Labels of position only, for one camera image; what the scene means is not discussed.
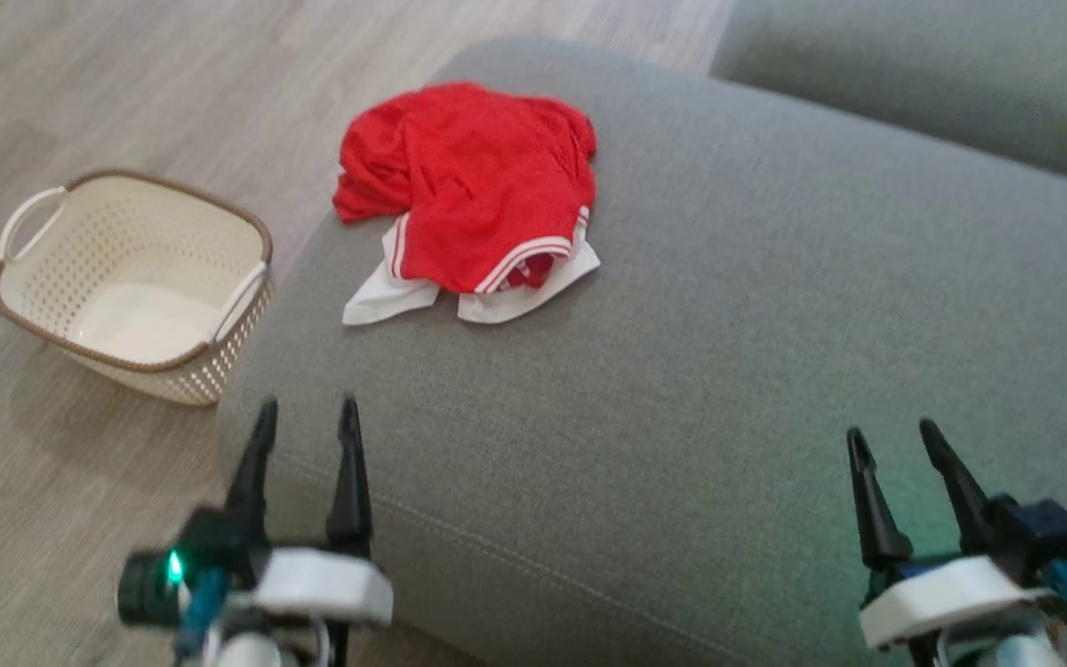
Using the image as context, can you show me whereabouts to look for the cream plastic laundry basket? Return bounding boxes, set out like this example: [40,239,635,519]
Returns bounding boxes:
[0,168,276,408]

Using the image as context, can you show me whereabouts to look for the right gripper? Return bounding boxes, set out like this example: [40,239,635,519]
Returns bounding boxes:
[846,418,1054,650]

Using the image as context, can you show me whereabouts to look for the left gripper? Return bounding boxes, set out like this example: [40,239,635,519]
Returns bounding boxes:
[225,395,395,624]

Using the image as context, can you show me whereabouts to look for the large grey sofa seat cushion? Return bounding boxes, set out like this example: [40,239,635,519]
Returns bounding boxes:
[217,35,1067,667]

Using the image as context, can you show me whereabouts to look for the red and white garment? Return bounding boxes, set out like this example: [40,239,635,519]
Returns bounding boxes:
[333,81,603,327]

